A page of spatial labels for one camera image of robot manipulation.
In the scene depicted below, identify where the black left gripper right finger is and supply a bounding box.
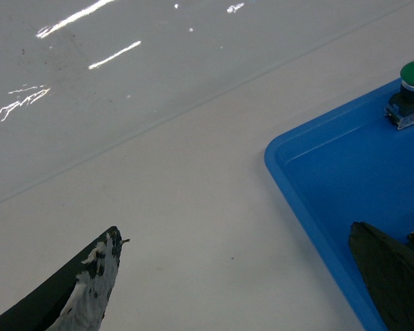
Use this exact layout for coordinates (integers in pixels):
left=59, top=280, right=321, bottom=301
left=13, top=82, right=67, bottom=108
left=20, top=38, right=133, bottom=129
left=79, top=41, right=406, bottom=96
left=348, top=222, right=414, bottom=330

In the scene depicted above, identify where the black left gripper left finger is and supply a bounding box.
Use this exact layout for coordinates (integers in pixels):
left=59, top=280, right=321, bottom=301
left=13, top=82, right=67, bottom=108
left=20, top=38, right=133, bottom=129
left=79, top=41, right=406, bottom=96
left=0, top=226, right=128, bottom=330

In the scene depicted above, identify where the blue plastic tray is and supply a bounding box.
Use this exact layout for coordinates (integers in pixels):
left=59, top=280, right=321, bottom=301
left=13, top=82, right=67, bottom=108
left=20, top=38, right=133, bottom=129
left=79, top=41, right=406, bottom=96
left=264, top=80, right=414, bottom=330

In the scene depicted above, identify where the green mushroom push button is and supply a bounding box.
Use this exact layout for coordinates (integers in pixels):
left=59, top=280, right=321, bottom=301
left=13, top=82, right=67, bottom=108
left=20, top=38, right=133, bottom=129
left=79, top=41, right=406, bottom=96
left=385, top=61, right=414, bottom=130

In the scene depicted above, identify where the white glossy back board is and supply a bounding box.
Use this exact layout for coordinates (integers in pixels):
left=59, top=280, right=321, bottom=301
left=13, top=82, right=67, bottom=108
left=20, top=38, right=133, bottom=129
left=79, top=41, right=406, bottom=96
left=0, top=1, right=404, bottom=202

